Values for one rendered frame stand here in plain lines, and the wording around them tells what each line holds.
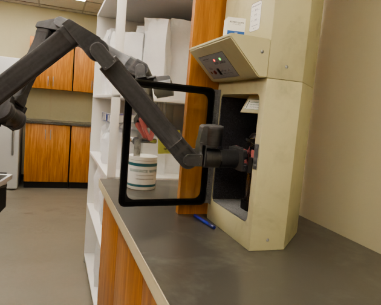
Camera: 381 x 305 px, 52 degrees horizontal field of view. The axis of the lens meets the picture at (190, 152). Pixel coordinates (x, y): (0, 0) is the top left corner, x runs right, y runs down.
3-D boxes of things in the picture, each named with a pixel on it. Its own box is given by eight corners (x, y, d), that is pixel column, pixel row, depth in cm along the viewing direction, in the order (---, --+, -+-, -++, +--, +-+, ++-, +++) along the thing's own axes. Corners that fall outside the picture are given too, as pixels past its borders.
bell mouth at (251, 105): (278, 115, 131) (280, 99, 130) (311, 118, 114) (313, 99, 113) (230, 111, 125) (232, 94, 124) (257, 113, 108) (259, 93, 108)
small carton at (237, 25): (239, 43, 112) (240, 22, 111) (244, 40, 107) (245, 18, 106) (222, 42, 111) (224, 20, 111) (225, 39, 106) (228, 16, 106)
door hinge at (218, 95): (207, 203, 136) (218, 89, 132) (210, 204, 134) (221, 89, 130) (203, 203, 136) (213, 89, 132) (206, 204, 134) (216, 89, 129)
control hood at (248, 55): (218, 82, 132) (221, 52, 131) (267, 77, 102) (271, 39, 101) (186, 78, 128) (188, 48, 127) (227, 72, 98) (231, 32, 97)
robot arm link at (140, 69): (141, 77, 142) (134, 64, 134) (172, 71, 141) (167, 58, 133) (143, 106, 137) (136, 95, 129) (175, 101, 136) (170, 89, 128)
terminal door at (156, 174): (205, 204, 135) (215, 88, 130) (118, 207, 122) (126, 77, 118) (204, 204, 135) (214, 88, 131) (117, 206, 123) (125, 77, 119)
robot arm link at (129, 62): (63, 42, 153) (49, 24, 143) (72, 31, 155) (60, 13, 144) (147, 91, 140) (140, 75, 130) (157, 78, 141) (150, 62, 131)
